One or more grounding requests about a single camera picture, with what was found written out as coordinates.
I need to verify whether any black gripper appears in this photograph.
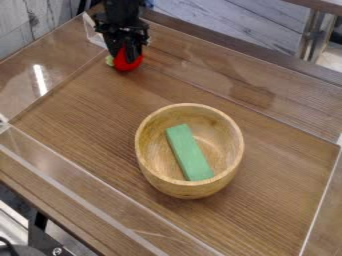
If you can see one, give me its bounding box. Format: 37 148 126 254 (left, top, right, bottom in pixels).
94 19 150 64

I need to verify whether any red plush strawberry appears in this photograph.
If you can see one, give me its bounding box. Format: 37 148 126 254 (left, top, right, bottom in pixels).
106 48 143 72

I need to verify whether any wooden bowl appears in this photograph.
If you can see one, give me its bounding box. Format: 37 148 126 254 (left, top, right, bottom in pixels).
135 103 244 199

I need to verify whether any green rectangular block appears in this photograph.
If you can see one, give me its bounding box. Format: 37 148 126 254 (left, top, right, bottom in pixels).
166 124 214 181

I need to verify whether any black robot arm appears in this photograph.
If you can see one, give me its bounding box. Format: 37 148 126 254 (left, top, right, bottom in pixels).
94 0 150 71

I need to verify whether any black table leg clamp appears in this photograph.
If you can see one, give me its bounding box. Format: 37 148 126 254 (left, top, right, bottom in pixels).
28 212 75 256

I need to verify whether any metal stool frame background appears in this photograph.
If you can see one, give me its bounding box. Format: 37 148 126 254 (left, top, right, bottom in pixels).
297 10 339 63

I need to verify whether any clear acrylic tray wall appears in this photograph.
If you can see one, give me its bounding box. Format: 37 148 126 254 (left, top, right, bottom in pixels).
0 115 219 256

